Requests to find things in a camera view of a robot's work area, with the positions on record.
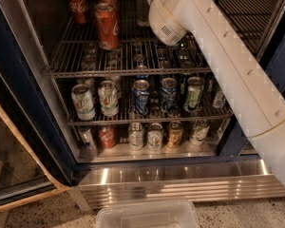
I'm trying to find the clear plastic water bottle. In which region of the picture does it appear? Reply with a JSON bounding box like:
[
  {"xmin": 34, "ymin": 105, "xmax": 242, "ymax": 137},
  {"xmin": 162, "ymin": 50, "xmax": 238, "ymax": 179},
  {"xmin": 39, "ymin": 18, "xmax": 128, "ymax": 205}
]
[{"xmin": 136, "ymin": 0, "xmax": 149, "ymax": 27}]

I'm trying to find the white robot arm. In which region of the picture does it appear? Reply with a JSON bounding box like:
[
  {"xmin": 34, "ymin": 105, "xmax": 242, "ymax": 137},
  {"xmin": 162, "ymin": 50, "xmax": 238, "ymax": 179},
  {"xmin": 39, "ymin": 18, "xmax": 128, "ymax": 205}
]
[{"xmin": 147, "ymin": 0, "xmax": 285, "ymax": 186}]

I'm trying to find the stainless steel fridge base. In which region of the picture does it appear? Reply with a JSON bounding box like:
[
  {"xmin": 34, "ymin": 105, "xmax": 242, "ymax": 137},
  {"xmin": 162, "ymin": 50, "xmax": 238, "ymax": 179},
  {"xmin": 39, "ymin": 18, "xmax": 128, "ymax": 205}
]
[{"xmin": 70, "ymin": 160, "xmax": 285, "ymax": 211}]

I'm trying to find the open glass fridge door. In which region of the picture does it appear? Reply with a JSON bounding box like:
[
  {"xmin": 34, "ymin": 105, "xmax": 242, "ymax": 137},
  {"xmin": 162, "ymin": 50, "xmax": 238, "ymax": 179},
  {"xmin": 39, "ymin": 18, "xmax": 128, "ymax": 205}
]
[{"xmin": 0, "ymin": 78, "xmax": 68, "ymax": 212}]

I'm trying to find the blue pepsi can left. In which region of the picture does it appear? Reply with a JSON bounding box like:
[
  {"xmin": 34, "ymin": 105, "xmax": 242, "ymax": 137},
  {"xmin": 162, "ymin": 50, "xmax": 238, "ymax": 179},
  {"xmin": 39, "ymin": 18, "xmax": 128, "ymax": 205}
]
[{"xmin": 132, "ymin": 80, "xmax": 150, "ymax": 116}]

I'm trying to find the blue pepsi can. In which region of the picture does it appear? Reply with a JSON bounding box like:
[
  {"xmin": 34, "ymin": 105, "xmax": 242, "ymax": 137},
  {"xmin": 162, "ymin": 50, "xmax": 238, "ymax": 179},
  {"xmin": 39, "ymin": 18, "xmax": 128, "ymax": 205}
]
[
  {"xmin": 160, "ymin": 78, "xmax": 178, "ymax": 113},
  {"xmin": 132, "ymin": 80, "xmax": 150, "ymax": 116}
]

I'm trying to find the bottom white can left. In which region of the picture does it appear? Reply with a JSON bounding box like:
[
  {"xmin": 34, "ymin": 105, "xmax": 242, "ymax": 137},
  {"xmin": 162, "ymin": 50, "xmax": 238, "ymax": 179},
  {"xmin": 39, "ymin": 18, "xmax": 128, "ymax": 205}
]
[{"xmin": 128, "ymin": 123, "xmax": 143, "ymax": 151}]

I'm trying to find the bottom white green can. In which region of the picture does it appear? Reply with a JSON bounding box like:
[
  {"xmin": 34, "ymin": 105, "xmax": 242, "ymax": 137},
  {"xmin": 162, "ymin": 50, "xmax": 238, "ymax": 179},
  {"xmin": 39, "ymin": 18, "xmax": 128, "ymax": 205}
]
[{"xmin": 147, "ymin": 123, "xmax": 163, "ymax": 151}]

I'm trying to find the blue pepsi can right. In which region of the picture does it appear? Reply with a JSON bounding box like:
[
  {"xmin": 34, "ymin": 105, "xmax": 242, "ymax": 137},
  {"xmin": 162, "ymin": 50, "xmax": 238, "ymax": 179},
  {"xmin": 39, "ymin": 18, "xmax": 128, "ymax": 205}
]
[{"xmin": 160, "ymin": 78, "xmax": 178, "ymax": 113}]

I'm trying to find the bottom gold can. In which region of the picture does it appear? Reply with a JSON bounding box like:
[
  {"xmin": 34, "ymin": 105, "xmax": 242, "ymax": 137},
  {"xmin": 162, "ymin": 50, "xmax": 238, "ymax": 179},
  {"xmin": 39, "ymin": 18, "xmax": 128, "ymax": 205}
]
[{"xmin": 167, "ymin": 121, "xmax": 183, "ymax": 148}]

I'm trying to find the bottom red cola can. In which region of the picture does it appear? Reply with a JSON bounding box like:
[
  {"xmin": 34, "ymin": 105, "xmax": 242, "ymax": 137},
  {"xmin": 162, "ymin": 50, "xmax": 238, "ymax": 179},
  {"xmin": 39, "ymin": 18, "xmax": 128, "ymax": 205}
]
[{"xmin": 98, "ymin": 125, "xmax": 116, "ymax": 148}]

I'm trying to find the left white green soda can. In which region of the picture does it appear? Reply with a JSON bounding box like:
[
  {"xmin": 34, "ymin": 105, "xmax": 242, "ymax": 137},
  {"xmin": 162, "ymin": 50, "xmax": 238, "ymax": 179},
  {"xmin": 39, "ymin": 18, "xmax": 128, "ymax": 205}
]
[{"xmin": 71, "ymin": 84, "xmax": 95, "ymax": 121}]

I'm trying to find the bottom right white can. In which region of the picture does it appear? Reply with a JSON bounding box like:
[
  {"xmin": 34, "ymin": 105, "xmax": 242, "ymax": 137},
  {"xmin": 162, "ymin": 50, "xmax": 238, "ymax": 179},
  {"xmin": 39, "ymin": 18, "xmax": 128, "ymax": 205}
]
[{"xmin": 189, "ymin": 120, "xmax": 210, "ymax": 145}]

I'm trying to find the bottom silver slim can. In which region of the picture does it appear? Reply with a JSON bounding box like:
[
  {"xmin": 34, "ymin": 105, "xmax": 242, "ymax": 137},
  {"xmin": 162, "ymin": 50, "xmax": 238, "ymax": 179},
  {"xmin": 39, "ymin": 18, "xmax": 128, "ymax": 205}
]
[{"xmin": 78, "ymin": 125, "xmax": 96, "ymax": 151}]

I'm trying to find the silver slim can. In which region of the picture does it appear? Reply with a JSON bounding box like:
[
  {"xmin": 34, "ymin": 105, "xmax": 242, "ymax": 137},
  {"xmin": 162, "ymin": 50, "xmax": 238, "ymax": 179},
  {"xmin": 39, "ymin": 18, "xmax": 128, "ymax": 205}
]
[
  {"xmin": 212, "ymin": 87, "xmax": 226, "ymax": 109},
  {"xmin": 78, "ymin": 125, "xmax": 96, "ymax": 151}
]

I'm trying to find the front red cola can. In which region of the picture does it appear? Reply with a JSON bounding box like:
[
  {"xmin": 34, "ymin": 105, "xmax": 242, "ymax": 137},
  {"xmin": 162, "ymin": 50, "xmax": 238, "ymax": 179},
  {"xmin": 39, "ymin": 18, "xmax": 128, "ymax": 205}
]
[{"xmin": 94, "ymin": 3, "xmax": 120, "ymax": 50}]

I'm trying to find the clear plastic bin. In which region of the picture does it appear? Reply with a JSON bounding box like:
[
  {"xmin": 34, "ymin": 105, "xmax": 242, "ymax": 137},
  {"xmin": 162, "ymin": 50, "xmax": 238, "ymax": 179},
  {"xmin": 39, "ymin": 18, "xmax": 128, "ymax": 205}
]
[{"xmin": 96, "ymin": 199, "xmax": 200, "ymax": 228}]

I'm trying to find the left rear red cola can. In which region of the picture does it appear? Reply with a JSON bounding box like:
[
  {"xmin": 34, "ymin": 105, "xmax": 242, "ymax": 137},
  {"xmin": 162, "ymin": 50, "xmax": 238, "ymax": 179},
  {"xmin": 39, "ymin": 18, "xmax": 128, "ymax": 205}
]
[{"xmin": 68, "ymin": 0, "xmax": 90, "ymax": 24}]

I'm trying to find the top wire shelf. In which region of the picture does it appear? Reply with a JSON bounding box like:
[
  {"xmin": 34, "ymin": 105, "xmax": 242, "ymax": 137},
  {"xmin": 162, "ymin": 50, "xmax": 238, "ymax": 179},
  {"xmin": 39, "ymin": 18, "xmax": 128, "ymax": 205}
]
[{"xmin": 48, "ymin": 0, "xmax": 277, "ymax": 79}]

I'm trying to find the wire shelf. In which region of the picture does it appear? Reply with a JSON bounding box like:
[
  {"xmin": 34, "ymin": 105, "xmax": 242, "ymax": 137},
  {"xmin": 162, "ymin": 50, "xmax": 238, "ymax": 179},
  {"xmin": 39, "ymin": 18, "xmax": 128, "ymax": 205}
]
[
  {"xmin": 48, "ymin": 0, "xmax": 277, "ymax": 79},
  {"xmin": 53, "ymin": 70, "xmax": 233, "ymax": 126}
]

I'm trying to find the middle wire shelf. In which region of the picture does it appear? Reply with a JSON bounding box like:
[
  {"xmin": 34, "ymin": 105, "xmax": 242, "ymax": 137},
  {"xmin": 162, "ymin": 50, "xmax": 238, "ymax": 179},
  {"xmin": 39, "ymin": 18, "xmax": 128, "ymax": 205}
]
[{"xmin": 53, "ymin": 70, "xmax": 233, "ymax": 126}]

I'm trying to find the blue fridge centre post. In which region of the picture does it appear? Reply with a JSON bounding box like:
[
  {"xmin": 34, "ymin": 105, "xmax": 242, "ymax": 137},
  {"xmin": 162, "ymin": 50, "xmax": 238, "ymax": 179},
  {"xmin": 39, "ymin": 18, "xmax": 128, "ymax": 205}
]
[{"xmin": 218, "ymin": 16, "xmax": 285, "ymax": 159}]

